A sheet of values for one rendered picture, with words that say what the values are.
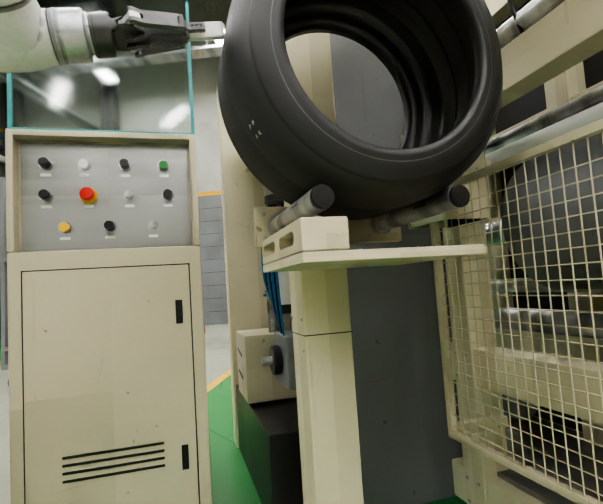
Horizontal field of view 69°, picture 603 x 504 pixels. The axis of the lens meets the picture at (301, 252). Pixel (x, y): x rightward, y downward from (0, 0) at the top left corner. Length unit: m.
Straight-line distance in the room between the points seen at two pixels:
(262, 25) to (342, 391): 0.85
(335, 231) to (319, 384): 0.51
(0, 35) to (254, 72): 0.40
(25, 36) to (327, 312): 0.84
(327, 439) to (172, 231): 0.81
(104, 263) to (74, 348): 0.26
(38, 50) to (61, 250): 0.73
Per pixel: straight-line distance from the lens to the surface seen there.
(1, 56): 0.92
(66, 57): 0.92
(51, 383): 1.51
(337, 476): 1.24
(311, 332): 1.14
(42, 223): 1.57
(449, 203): 0.90
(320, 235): 0.76
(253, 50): 0.82
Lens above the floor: 0.75
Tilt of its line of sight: 4 degrees up
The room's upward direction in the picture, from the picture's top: 4 degrees counter-clockwise
